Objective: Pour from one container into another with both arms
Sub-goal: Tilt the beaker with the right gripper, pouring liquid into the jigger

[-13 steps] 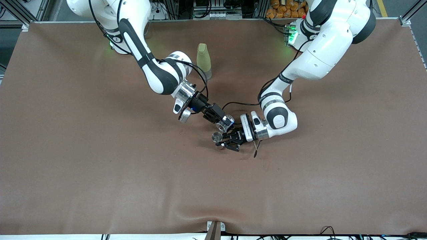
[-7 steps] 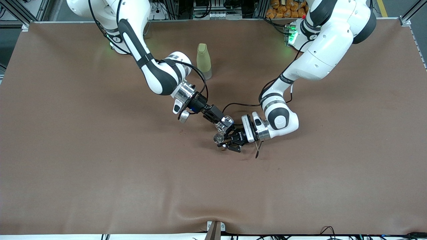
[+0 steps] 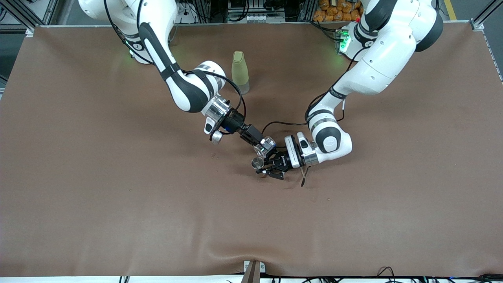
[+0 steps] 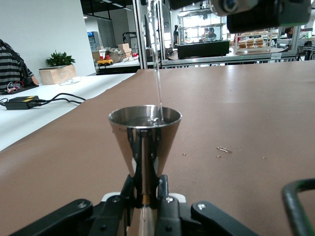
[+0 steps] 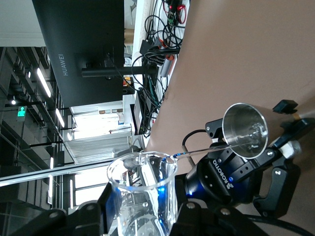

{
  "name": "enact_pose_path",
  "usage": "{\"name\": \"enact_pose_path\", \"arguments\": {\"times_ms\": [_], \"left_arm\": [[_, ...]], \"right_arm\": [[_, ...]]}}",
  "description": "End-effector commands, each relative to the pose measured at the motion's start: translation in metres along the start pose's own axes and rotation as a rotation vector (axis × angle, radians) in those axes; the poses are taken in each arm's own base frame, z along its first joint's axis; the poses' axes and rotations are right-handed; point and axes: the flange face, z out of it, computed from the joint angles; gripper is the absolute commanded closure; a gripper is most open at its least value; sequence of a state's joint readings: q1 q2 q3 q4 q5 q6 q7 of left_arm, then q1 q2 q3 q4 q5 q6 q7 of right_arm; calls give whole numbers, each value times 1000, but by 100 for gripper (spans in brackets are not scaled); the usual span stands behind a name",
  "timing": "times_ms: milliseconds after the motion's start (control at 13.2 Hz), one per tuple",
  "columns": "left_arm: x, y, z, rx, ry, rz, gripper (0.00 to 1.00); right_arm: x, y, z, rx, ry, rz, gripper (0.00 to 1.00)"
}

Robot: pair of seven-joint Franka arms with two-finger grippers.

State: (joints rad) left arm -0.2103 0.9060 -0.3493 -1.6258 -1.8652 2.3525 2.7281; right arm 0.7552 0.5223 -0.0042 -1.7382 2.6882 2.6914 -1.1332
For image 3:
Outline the clear glass beaker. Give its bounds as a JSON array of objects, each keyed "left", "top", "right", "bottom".
[{"left": 253, "top": 136, "right": 277, "bottom": 157}]

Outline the yellow-green bottle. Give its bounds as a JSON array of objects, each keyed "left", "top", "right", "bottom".
[{"left": 231, "top": 50, "right": 250, "bottom": 95}]

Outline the white power strip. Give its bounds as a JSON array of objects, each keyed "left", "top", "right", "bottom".
[{"left": 176, "top": 0, "right": 197, "bottom": 24}]

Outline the orange snack bags pile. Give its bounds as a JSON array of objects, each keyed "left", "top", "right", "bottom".
[{"left": 313, "top": 0, "right": 364, "bottom": 22}]

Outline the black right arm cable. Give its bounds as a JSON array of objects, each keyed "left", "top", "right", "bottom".
[{"left": 103, "top": 0, "right": 247, "bottom": 122}]

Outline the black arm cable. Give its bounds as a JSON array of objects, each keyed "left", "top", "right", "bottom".
[
  {"left": 103, "top": 0, "right": 247, "bottom": 122},
  {"left": 261, "top": 47, "right": 368, "bottom": 187}
]

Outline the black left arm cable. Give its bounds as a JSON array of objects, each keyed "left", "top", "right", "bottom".
[{"left": 261, "top": 47, "right": 368, "bottom": 187}]

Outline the grey bracket with post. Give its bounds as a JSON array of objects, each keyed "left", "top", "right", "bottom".
[{"left": 243, "top": 261, "right": 266, "bottom": 283}]

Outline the aluminium frame strut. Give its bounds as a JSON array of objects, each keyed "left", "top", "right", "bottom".
[
  {"left": 0, "top": 0, "right": 59, "bottom": 32},
  {"left": 470, "top": 0, "right": 503, "bottom": 31}
]

